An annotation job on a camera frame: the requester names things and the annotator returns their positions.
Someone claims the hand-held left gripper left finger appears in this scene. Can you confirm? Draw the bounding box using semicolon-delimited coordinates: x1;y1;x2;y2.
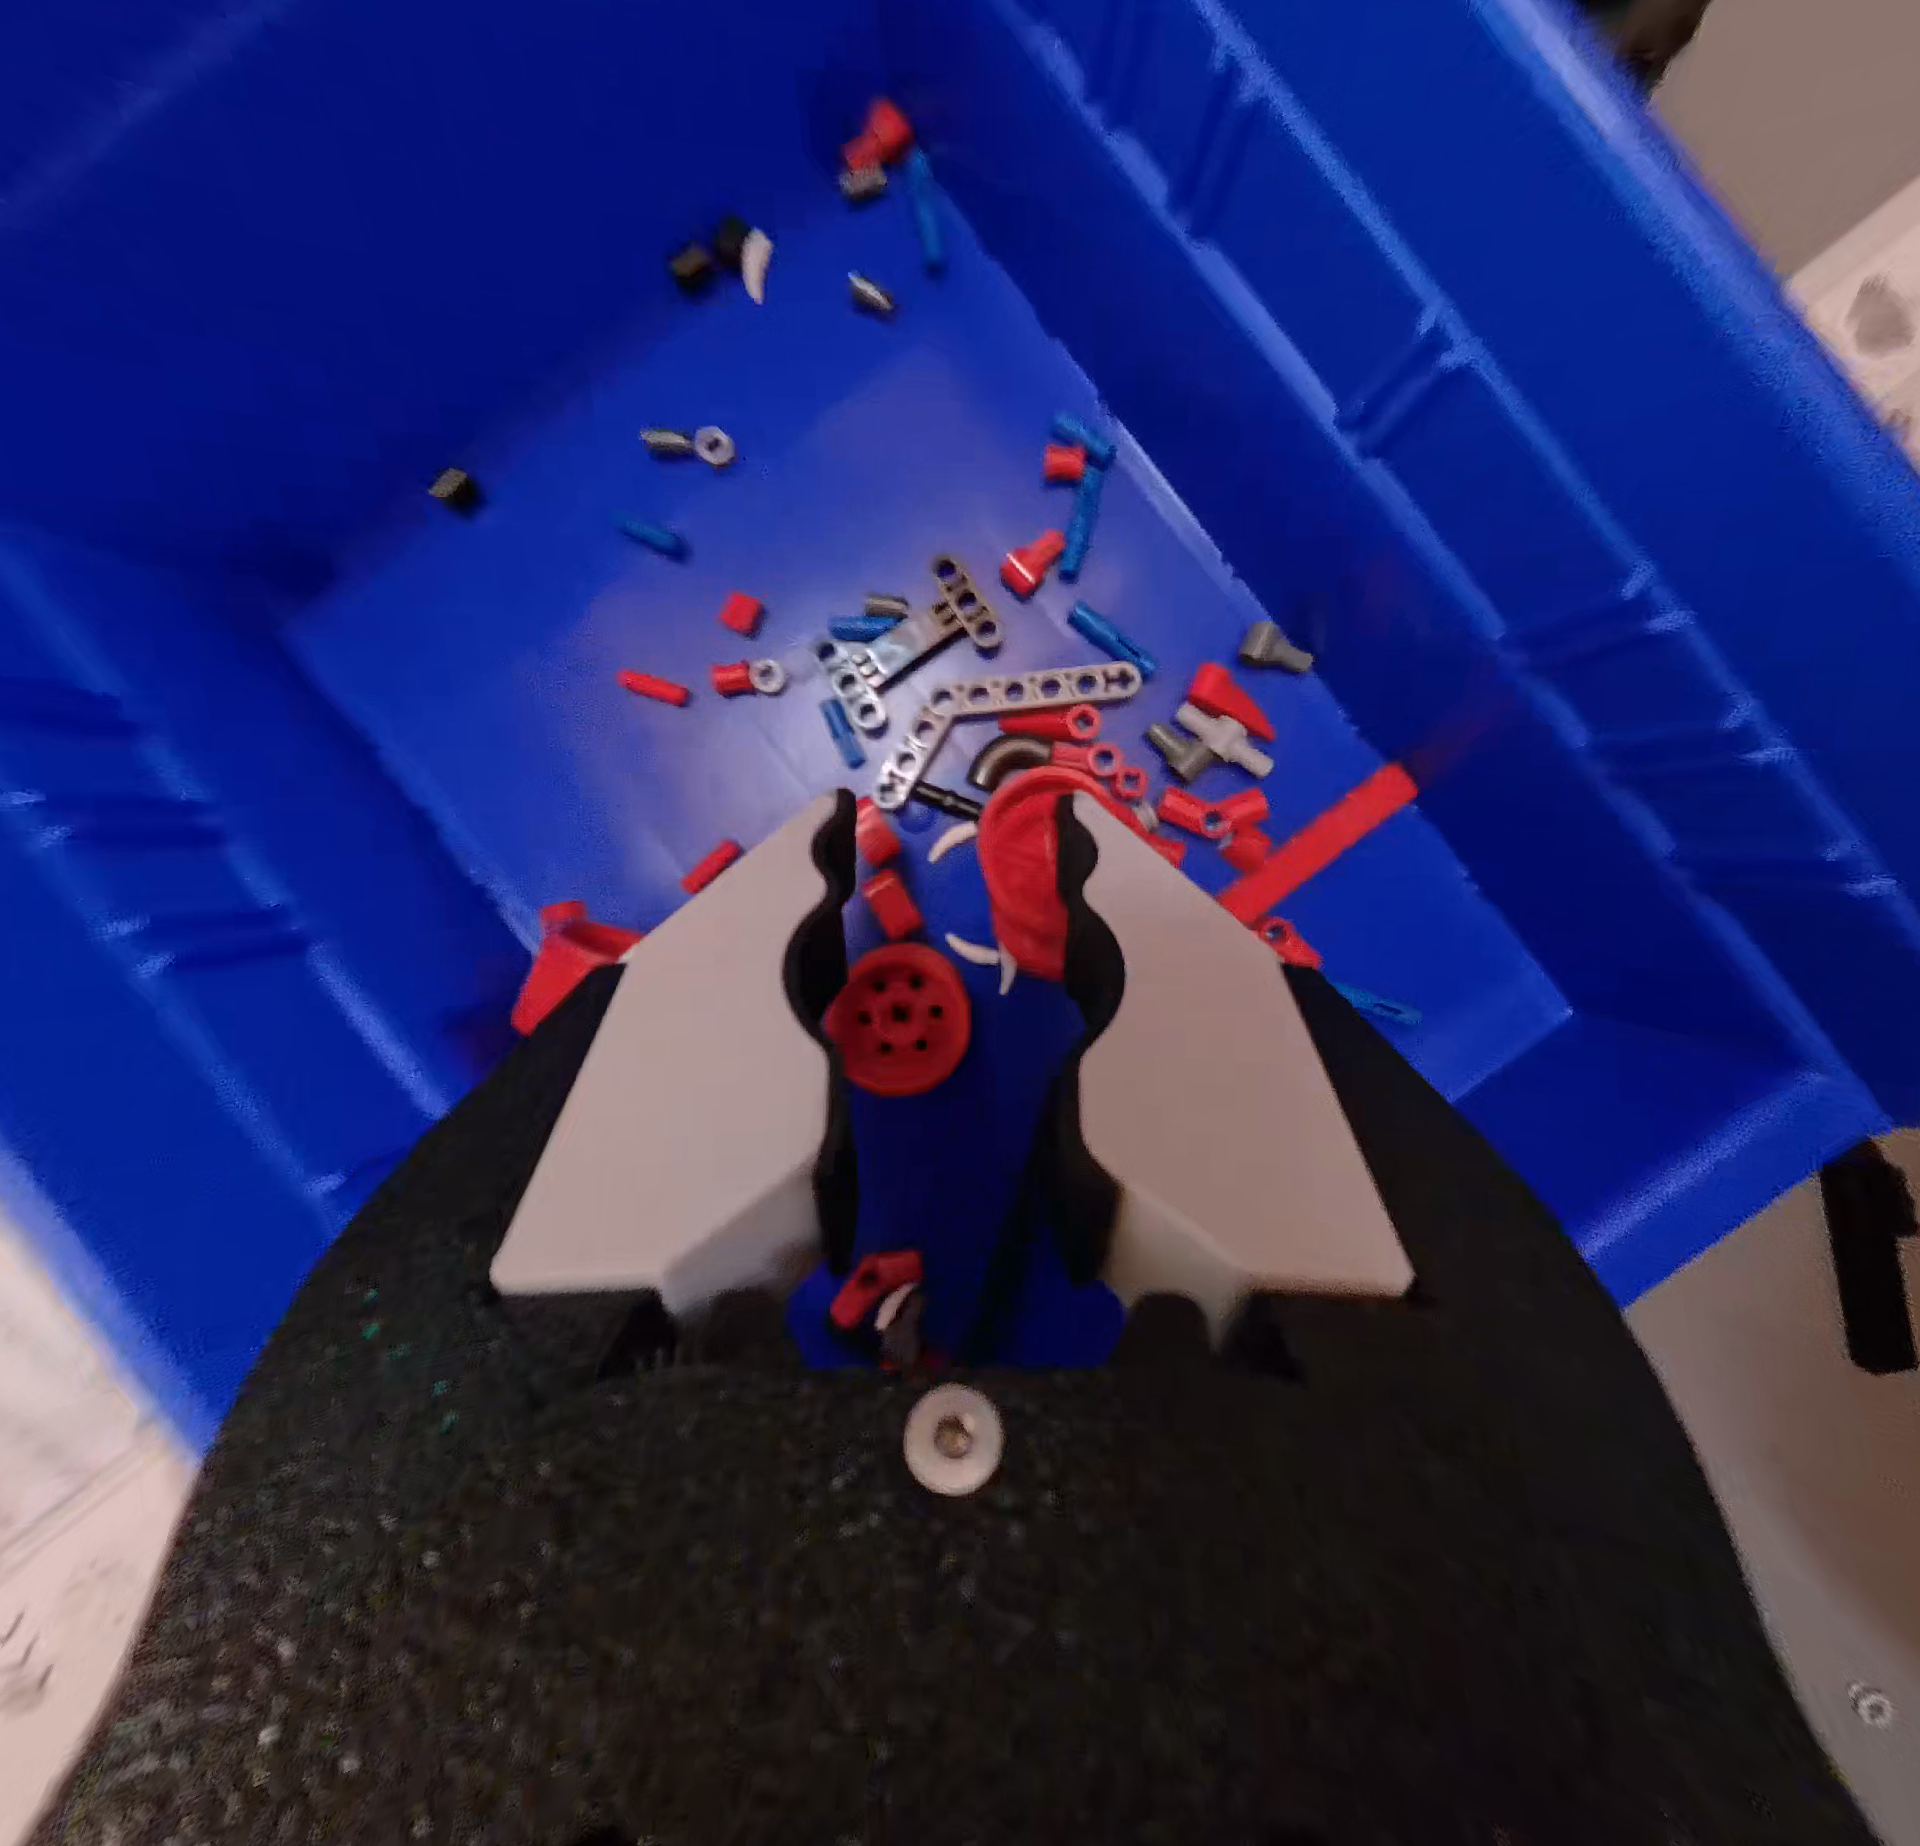
488;788;859;1323

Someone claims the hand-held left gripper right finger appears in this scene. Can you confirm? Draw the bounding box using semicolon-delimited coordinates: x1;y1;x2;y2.
1042;793;1419;1343

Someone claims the blue tagged parts bin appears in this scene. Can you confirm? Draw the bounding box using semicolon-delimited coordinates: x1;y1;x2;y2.
0;0;1920;1458

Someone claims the grey desk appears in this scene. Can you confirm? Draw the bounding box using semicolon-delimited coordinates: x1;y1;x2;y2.
0;0;1920;1846

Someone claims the long red toy beam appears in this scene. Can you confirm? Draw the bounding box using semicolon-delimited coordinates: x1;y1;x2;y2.
1214;762;1419;923

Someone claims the grey bent toy beam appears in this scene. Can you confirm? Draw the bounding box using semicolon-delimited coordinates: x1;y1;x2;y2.
871;659;1149;812

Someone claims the pile of small toy pieces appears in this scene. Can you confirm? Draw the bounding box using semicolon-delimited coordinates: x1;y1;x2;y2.
427;98;1419;1368

